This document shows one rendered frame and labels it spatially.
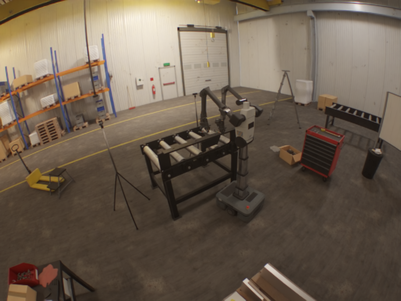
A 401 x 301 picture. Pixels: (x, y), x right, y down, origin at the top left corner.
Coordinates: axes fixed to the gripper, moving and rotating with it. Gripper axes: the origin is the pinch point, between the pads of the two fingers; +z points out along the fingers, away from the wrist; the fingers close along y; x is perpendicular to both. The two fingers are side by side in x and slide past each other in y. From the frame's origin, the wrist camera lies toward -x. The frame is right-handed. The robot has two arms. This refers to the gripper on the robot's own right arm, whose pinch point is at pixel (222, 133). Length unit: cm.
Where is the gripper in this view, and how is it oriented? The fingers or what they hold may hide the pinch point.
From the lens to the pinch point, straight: 247.1
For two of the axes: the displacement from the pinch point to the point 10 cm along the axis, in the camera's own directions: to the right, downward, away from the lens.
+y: -8.3, 3.1, -4.6
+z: 0.7, 8.8, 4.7
